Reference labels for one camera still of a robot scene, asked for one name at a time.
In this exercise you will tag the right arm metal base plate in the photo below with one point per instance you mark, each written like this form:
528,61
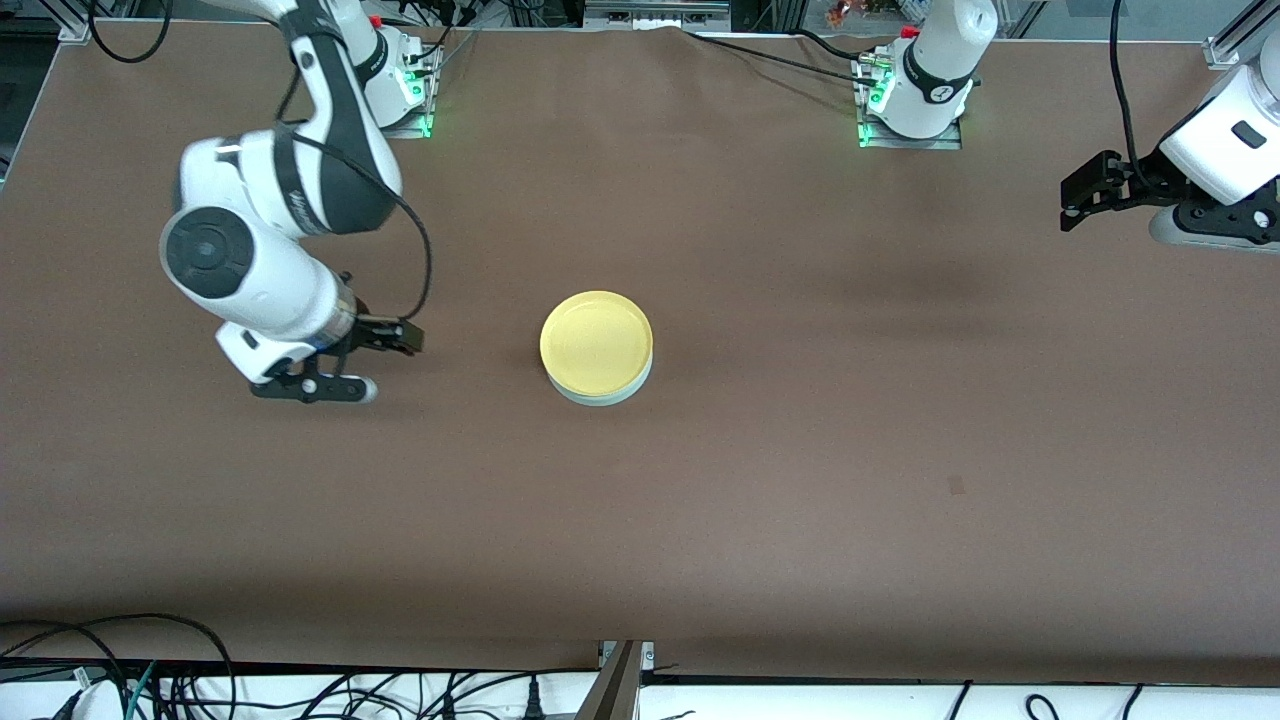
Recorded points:
410,128

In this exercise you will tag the aluminium frame post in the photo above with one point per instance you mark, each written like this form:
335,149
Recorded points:
1222,52
76,22

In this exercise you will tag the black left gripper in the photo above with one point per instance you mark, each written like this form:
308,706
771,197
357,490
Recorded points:
1143,181

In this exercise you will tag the black power plug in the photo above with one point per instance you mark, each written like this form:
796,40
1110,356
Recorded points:
535,700

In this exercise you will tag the brown table cover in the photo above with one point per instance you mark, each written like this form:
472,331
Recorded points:
800,450

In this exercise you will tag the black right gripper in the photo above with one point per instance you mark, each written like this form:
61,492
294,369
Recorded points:
371,331

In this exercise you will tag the pale green plastic plate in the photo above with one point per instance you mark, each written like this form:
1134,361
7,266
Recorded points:
600,401

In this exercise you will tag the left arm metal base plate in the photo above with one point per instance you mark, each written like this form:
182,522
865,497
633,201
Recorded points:
945,144

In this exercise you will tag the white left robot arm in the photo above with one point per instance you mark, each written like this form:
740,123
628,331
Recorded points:
1225,140

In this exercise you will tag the yellow plastic plate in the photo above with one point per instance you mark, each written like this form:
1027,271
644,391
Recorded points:
596,345

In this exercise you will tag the aluminium frame strut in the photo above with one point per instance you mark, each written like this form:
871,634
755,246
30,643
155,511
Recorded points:
615,690

